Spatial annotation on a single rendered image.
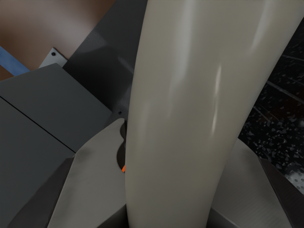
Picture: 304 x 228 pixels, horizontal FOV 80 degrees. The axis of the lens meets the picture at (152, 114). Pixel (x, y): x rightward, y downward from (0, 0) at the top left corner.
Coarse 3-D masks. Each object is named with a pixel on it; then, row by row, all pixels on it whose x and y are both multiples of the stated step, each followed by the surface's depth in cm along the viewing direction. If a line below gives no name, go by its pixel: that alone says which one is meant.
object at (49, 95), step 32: (64, 64) 96; (0, 96) 60; (32, 96) 70; (64, 96) 84; (0, 128) 54; (32, 128) 61; (64, 128) 72; (96, 128) 86; (0, 160) 49; (32, 160) 55; (0, 192) 44; (32, 192) 49; (0, 224) 41
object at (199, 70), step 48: (192, 0) 3; (240, 0) 3; (288, 0) 3; (144, 48) 4; (192, 48) 3; (240, 48) 3; (144, 96) 4; (192, 96) 3; (240, 96) 3; (144, 144) 4; (192, 144) 4; (144, 192) 5; (192, 192) 4
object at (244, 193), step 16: (240, 144) 9; (240, 160) 8; (256, 160) 8; (224, 176) 8; (240, 176) 8; (256, 176) 8; (224, 192) 7; (240, 192) 7; (256, 192) 7; (272, 192) 7; (224, 208) 6; (240, 208) 6; (256, 208) 6; (272, 208) 6; (208, 224) 7; (224, 224) 6; (240, 224) 6; (256, 224) 6; (272, 224) 6; (288, 224) 6
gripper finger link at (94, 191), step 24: (120, 120) 12; (96, 144) 10; (120, 144) 10; (72, 168) 8; (96, 168) 8; (120, 168) 10; (72, 192) 7; (96, 192) 7; (120, 192) 7; (72, 216) 6; (96, 216) 6; (120, 216) 7
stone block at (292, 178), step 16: (288, 48) 41; (288, 64) 37; (272, 80) 38; (288, 80) 34; (272, 96) 35; (288, 96) 32; (256, 112) 35; (272, 112) 32; (288, 112) 29; (256, 128) 33; (272, 128) 31; (288, 128) 29; (256, 144) 34; (272, 144) 31; (288, 144) 29; (272, 160) 31; (288, 160) 29; (288, 176) 29
